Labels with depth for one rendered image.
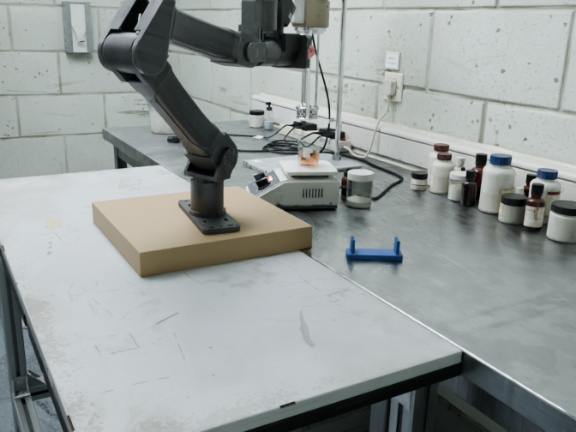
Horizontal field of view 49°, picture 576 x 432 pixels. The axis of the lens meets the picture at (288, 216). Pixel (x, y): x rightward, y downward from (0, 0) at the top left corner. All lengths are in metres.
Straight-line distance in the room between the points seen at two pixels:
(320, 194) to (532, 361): 0.69
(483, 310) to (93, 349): 0.56
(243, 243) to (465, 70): 0.90
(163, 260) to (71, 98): 2.66
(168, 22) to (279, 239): 0.42
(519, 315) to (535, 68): 0.77
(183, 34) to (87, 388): 0.59
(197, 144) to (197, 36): 0.18
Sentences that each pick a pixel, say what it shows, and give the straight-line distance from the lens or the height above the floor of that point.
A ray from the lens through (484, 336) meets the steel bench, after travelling 0.91.
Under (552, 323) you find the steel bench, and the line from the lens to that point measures 0.99.
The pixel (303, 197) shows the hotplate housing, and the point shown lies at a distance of 1.40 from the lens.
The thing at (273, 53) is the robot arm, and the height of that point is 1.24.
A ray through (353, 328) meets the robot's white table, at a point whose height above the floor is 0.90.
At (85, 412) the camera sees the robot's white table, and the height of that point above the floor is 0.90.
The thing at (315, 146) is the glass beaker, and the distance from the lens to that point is 1.43.
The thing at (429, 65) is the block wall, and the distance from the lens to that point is 1.88.
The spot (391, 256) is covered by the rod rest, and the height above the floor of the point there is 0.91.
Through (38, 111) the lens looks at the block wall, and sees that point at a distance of 3.64.
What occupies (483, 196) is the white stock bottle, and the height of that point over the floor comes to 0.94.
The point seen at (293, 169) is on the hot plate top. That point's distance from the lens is 1.41.
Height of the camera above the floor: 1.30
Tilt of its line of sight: 17 degrees down
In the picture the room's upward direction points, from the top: 2 degrees clockwise
